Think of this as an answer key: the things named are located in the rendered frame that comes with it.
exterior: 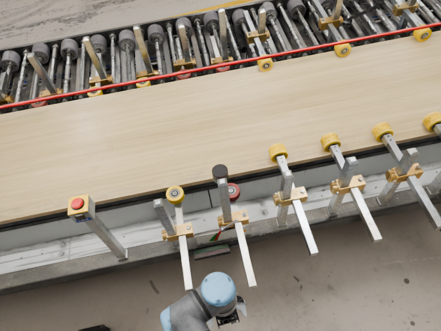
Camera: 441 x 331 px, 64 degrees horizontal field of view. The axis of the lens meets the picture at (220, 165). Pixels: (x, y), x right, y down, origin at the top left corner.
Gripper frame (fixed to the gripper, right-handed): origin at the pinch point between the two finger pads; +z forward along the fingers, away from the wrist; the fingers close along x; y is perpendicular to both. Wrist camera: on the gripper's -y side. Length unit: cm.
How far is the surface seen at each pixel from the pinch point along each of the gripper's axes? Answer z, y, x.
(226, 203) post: -10.2, -35.4, 11.9
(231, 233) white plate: 18.2, -34.7, 12.3
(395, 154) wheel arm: -2, -39, 90
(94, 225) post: -14, -40, -39
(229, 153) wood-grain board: 4, -68, 22
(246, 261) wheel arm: 7.7, -16.7, 13.5
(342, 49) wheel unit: -2, -112, 102
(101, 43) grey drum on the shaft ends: 10, -189, -31
